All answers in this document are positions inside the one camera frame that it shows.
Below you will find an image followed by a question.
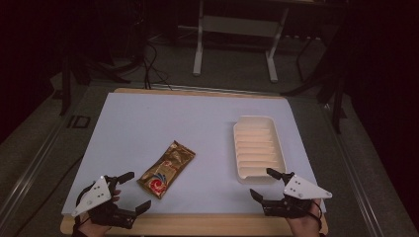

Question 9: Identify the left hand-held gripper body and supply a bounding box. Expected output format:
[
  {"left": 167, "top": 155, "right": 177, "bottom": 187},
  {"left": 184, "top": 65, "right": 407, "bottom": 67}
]
[{"left": 71, "top": 175, "right": 137, "bottom": 230}]

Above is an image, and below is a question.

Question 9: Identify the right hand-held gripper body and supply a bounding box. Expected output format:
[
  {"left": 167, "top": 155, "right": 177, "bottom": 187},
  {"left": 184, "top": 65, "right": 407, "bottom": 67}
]
[{"left": 261, "top": 171, "right": 333, "bottom": 218}]

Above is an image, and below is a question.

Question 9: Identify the white ribbed plastic tray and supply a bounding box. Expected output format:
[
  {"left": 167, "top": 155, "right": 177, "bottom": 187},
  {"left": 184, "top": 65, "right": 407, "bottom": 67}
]
[{"left": 232, "top": 115, "right": 288, "bottom": 186}]

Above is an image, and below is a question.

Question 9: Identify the gold snack packet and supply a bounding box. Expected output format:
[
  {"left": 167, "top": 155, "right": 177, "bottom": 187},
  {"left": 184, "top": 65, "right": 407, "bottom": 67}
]
[{"left": 136, "top": 140, "right": 197, "bottom": 199}]

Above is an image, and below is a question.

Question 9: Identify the person's left hand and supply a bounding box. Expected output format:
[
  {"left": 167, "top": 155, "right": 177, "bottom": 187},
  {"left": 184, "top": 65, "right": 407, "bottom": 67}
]
[{"left": 78, "top": 211, "right": 113, "bottom": 237}]

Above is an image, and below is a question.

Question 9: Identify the person's right hand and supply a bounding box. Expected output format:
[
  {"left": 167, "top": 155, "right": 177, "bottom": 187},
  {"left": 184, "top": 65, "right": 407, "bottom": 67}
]
[{"left": 286, "top": 198, "right": 323, "bottom": 237}]

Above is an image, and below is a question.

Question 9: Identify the pale table mat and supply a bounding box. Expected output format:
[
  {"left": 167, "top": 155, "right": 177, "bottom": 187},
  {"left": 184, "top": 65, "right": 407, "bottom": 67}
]
[{"left": 61, "top": 92, "right": 327, "bottom": 217}]

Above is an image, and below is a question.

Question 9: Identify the black metal stand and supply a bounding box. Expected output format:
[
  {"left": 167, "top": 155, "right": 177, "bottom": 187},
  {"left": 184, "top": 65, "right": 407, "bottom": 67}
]
[
  {"left": 282, "top": 31, "right": 349, "bottom": 134},
  {"left": 58, "top": 53, "right": 132, "bottom": 117}
]

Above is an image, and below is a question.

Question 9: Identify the white metal stand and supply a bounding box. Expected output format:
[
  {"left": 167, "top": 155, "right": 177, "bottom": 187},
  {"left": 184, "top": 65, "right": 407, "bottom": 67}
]
[{"left": 192, "top": 0, "right": 291, "bottom": 84}]

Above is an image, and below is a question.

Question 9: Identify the black gripper cord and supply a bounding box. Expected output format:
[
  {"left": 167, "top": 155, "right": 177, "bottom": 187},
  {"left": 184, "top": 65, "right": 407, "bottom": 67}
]
[
  {"left": 310, "top": 199, "right": 324, "bottom": 231},
  {"left": 72, "top": 184, "right": 97, "bottom": 237}
]

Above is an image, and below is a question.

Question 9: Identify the metal floor rail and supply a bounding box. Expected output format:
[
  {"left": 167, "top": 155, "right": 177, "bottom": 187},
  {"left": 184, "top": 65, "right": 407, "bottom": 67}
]
[
  {"left": 0, "top": 121, "right": 68, "bottom": 226},
  {"left": 322, "top": 103, "right": 388, "bottom": 237},
  {"left": 149, "top": 82, "right": 285, "bottom": 98}
]

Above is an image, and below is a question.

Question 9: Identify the black floor cable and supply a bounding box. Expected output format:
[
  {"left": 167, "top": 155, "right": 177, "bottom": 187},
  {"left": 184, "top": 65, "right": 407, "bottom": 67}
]
[{"left": 142, "top": 41, "right": 173, "bottom": 91}]

